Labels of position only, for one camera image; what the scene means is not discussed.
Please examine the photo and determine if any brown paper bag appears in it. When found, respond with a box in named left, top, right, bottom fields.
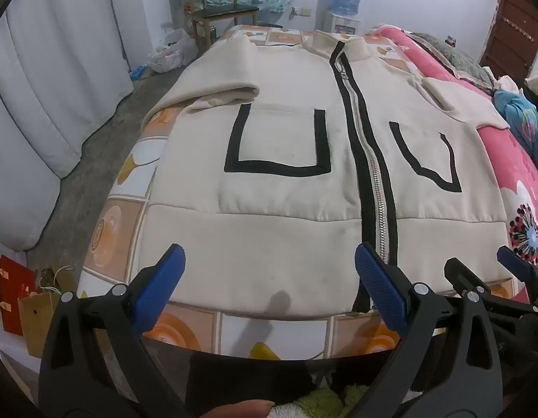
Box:
left=18, top=292, right=61, bottom=358

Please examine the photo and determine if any blue patterned cloth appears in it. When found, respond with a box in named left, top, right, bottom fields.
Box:
left=491, top=89, right=538, bottom=157

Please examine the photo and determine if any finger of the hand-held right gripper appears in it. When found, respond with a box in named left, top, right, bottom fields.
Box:
left=497, top=246, right=538, bottom=311
left=444, top=259, right=493, bottom=311

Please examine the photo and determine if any white plastic bag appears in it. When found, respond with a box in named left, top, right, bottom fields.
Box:
left=147, top=28, right=199, bottom=74

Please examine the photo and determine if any pink floral blanket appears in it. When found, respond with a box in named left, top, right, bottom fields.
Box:
left=367, top=24, right=538, bottom=271

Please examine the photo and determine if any person's left hand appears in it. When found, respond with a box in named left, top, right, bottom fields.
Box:
left=199, top=401, right=276, bottom=418

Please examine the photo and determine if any white water dispenser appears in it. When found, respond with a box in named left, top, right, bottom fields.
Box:
left=323, top=11, right=361, bottom=36

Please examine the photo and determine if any green towel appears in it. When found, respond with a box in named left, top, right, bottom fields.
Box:
left=291, top=383, right=370, bottom=418

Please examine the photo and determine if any cream zip jacket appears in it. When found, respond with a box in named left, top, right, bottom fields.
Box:
left=140, top=30, right=516, bottom=318

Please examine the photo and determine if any white curtain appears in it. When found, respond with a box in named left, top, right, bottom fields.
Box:
left=0, top=0, right=135, bottom=251

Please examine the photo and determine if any brown wooden door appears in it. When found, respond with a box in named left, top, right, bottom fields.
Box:
left=479, top=0, right=538, bottom=79

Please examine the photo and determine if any wooden chair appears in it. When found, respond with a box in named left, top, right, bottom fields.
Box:
left=179, top=0, right=259, bottom=48

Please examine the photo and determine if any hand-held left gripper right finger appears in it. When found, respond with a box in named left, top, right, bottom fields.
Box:
left=347, top=243, right=505, bottom=418

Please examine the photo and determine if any grey fluffy blanket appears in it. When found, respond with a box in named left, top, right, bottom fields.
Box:
left=410, top=31, right=496, bottom=92

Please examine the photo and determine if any dark gift bag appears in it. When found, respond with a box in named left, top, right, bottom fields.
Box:
left=40, top=265, right=76, bottom=293

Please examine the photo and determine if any white cloth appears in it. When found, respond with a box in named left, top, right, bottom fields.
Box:
left=495, top=70, right=538, bottom=94

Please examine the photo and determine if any red gift bag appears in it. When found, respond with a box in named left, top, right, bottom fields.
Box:
left=0, top=255, right=37, bottom=336

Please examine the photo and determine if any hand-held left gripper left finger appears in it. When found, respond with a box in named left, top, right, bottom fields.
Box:
left=37, top=243, right=195, bottom=418

